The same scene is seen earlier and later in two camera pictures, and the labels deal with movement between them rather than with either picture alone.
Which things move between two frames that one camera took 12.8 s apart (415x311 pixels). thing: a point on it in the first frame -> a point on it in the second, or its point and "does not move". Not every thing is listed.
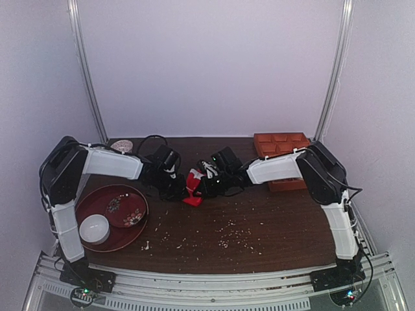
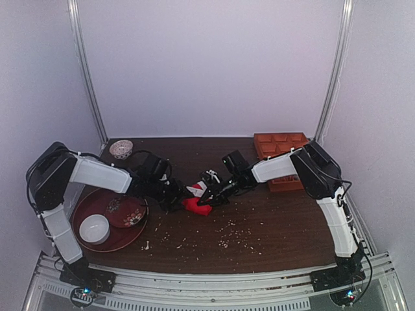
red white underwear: x=193 y=177 -> x=192 y=204
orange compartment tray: x=269 y=144 does not move
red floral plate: x=125 y=210 does not move
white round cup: x=94 y=229 does not move
